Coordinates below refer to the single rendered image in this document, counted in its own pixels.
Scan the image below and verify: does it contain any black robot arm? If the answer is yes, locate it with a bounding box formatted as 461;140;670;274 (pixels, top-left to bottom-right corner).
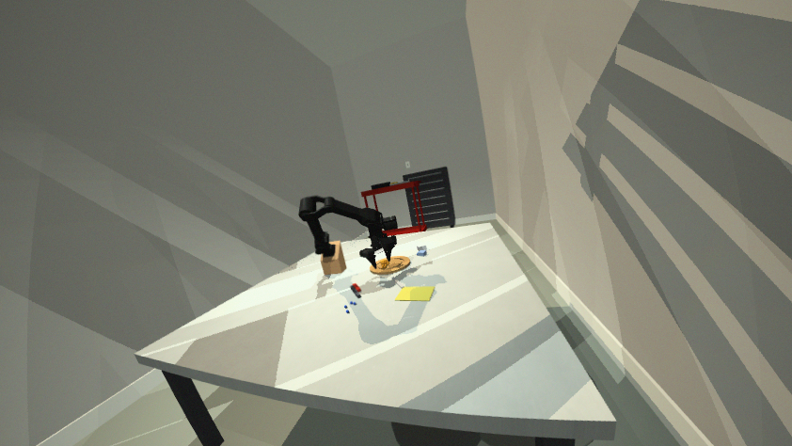
298;195;398;258

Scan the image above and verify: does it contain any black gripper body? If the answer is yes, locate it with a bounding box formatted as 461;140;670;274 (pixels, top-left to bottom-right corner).
359;232;384;258

